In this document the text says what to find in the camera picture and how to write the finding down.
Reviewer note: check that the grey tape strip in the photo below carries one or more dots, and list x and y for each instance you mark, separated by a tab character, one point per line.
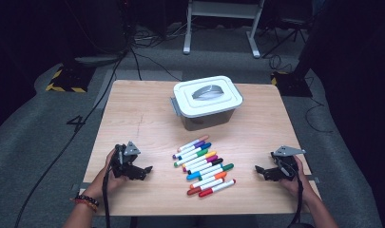
76	186
315	180

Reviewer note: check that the light green marker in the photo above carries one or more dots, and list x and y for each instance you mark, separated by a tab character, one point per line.
202	152

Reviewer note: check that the orange marker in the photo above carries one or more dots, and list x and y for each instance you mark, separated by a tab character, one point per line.
220	175

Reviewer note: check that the person's right hand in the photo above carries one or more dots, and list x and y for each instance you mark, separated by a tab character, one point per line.
302	186

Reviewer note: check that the dark curtain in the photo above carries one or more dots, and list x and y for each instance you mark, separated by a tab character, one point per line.
355	63
15	47

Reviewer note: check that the clear grey storage box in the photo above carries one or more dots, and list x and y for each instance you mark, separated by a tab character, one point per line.
206	122

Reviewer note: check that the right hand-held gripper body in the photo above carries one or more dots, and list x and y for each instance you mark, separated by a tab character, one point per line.
286	169

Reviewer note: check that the white metal desk frame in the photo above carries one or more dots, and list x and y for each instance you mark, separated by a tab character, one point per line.
223	9

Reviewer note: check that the black marker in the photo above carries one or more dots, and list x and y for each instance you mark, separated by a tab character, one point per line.
217	161

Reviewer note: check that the bright red marker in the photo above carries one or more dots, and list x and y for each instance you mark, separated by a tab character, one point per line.
217	187

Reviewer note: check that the black base with hazard stripes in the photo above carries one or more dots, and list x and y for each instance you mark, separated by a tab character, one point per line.
294	85
74	79

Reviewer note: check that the black stand pole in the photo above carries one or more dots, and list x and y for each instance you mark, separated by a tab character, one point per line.
126	19

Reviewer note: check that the magenta marker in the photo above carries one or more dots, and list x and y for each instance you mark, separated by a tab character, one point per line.
212	158

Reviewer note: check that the person's left hand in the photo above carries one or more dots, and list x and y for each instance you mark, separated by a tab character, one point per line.
101	186

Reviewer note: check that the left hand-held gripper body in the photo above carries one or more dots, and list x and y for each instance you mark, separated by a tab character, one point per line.
122	166

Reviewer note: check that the flat grey stand base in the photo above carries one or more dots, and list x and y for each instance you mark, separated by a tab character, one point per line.
95	60

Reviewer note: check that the purple marker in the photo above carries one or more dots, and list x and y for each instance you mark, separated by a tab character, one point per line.
188	150

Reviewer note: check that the dark red marker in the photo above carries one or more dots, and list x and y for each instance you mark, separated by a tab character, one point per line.
193	191

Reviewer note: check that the yellow marker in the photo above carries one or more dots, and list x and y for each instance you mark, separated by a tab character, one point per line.
210	154

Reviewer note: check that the black tripod stand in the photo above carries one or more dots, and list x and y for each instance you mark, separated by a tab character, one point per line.
288	34

